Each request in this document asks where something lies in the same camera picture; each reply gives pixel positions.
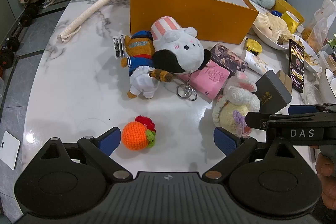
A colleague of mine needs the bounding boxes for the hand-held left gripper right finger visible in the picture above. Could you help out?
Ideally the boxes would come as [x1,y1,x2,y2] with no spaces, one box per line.
[205,127,298,181]

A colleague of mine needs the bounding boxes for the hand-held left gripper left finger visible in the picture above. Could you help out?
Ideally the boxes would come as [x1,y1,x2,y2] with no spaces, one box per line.
[39,126,133,182]

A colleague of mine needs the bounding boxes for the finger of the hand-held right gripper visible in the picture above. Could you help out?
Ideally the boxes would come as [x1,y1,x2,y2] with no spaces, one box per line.
[288,103,336,115]
[245,112,289,131]

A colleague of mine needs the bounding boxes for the crochet bunny plush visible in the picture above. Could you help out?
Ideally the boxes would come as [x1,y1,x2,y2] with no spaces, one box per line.
[212,70,260,135]

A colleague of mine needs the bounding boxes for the orange and red crochet fruit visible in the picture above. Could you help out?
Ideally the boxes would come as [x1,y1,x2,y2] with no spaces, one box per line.
[121,115,157,150]

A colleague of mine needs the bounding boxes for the dark grey gift box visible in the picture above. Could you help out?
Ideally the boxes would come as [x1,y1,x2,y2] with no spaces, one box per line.
[255,70,293,112]

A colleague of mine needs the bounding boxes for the white hand cream tube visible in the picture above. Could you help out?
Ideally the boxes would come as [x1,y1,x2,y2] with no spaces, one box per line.
[241,49,275,75]

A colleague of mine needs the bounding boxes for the pink wallet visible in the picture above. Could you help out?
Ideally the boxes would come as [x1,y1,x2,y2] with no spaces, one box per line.
[178,60,231,104]

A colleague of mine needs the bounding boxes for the silver key rings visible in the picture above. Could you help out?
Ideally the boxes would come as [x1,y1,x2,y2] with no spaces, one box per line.
[176,73,198,102]

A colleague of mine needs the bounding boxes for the dark illustrated card box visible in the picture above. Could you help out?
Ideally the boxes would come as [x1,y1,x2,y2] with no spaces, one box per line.
[209,43,248,75]

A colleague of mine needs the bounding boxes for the yellow tape measure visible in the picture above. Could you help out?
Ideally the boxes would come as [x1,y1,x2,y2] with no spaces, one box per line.
[244,39,263,56]

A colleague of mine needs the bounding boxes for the brown bear plush blue outfit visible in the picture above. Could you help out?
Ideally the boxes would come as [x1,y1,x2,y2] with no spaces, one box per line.
[112,30,174,100]

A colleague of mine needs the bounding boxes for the orange cardboard box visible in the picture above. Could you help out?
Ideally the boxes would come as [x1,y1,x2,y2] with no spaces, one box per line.
[129,0,260,45]

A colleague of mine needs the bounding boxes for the person's right hand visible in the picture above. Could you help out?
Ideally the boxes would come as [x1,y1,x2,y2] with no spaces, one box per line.
[316,153,336,210]

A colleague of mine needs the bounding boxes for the white empty bowl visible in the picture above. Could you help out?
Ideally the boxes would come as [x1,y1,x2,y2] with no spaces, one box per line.
[319,51,336,75]
[319,68,336,98]

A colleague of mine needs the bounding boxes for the black smartphone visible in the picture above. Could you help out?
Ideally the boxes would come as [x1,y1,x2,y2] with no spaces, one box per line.
[289,39,306,94]

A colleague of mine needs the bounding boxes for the white plate of fries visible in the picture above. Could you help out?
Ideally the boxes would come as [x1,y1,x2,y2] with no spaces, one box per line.
[294,36,323,73]

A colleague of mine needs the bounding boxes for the white food bowl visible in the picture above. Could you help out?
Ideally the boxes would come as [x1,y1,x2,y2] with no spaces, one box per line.
[252,11,297,51]

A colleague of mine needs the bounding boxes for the plastic bag of food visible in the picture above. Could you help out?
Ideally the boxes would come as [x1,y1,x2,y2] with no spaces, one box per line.
[301,0,336,52]

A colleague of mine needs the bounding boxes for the yellow mug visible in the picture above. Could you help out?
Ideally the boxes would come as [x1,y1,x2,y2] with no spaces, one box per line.
[281,11,300,33]

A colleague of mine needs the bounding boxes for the white floor scale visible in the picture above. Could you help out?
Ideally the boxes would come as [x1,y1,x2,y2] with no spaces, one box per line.
[0,131,21,170]

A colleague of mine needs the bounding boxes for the yellow bowl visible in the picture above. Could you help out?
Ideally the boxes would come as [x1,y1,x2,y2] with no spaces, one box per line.
[274,0,305,25]

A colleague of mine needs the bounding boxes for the pink massage hammer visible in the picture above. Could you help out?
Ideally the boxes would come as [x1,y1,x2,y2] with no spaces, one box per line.
[57,0,133,44]

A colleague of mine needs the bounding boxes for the black dumbbell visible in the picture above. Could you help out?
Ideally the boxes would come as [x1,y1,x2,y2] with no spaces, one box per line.
[0,36,20,52]
[0,49,15,69]
[20,4,39,28]

